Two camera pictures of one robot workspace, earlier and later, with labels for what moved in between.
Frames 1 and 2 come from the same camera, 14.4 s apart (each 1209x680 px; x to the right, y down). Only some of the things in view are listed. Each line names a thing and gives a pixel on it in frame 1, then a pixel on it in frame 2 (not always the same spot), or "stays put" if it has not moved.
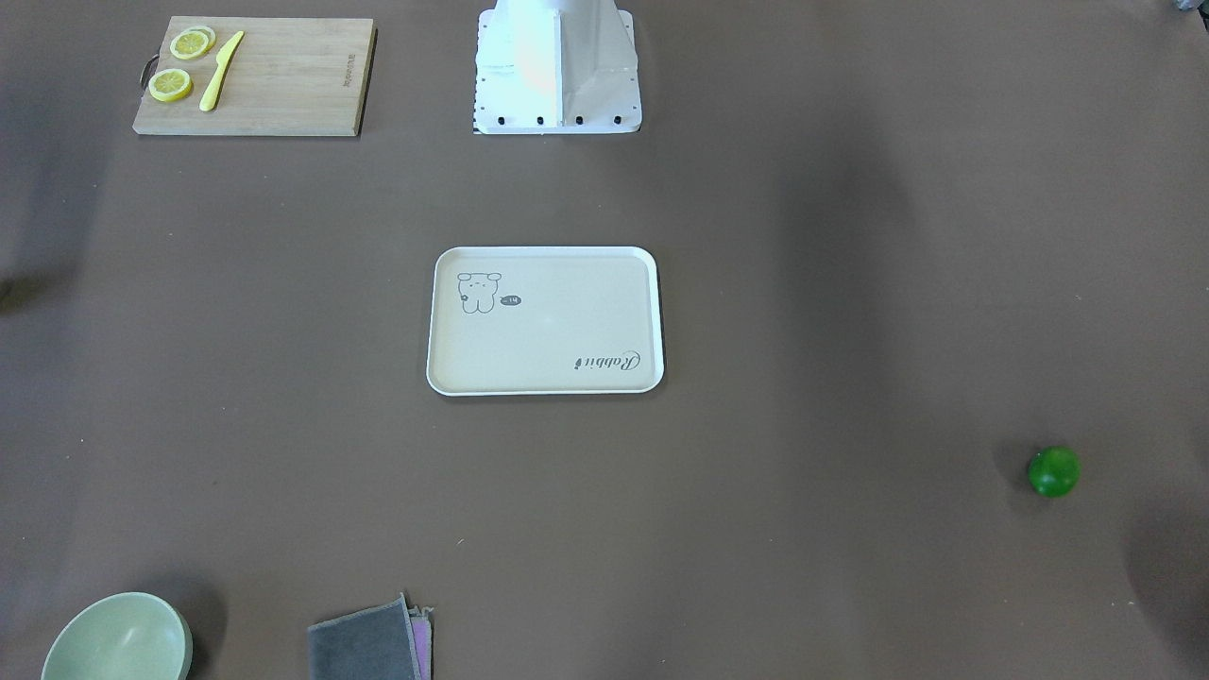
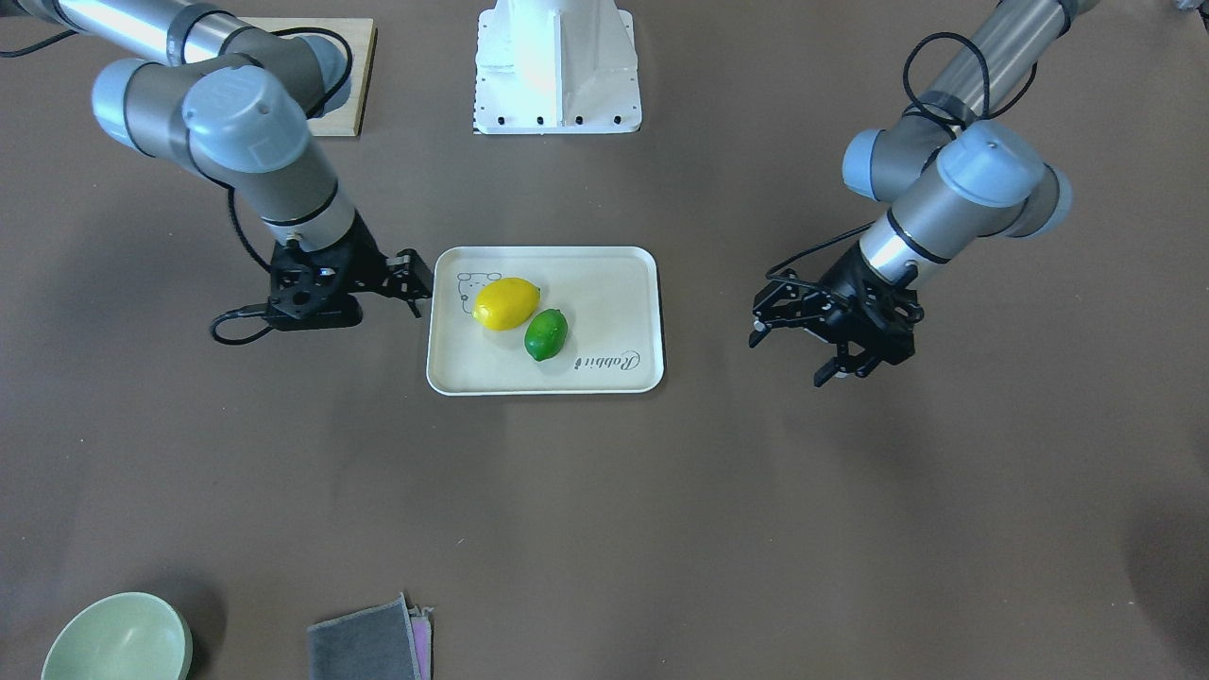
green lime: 1054,471 to 546,334
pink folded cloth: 421,631 stays put
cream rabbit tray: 545,321 stays put
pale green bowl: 126,636 stays put
